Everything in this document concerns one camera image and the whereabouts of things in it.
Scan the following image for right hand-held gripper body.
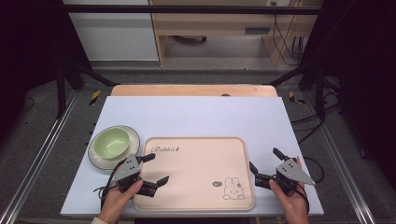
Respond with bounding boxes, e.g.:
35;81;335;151
271;158;317;193

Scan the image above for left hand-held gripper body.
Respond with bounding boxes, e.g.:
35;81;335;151
110;154;146;192

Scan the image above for person's right hand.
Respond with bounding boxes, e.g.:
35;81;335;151
269;156;310;224

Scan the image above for person's left hand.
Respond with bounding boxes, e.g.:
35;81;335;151
98;179;144;224

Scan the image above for green bowl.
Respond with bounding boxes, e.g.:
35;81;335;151
93;127;131;161

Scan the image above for white plate with dark rim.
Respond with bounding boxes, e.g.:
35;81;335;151
87;124;141;171

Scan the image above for beige tray with rabbit print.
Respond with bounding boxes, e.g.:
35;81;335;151
133;135;257;213

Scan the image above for yellow black tape strip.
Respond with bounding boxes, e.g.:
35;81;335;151
89;89;103;107
288;91;307;105

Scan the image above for white table board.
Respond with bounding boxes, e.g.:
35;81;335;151
60;95;325;218

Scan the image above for black metal stand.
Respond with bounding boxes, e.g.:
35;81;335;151
268;60;329;123
55;57;121;119

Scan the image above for dark curtain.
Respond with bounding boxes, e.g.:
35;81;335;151
0;0;92;143
306;0;396;183

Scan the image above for white cabinet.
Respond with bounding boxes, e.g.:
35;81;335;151
62;0;160;63

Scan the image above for wooden desk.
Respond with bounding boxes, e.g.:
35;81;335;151
148;0;324;67

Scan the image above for black metal crossbar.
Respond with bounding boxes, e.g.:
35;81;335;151
64;4;322;16

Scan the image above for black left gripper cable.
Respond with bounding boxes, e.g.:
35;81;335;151
92;162;126;210

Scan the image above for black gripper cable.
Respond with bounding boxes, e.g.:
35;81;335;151
296;156;326;216
92;162;126;210

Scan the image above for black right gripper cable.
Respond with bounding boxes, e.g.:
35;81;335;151
296;156;326;216

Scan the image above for black floor cables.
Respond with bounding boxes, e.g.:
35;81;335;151
290;102;343;146

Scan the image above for aluminium floor rail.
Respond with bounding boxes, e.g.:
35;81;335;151
0;90;79;224
302;91;378;224

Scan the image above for bundle of hanging black cables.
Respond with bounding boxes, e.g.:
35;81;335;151
272;1;305;67

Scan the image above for thin black floor cable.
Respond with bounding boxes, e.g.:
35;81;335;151
18;96;36;117

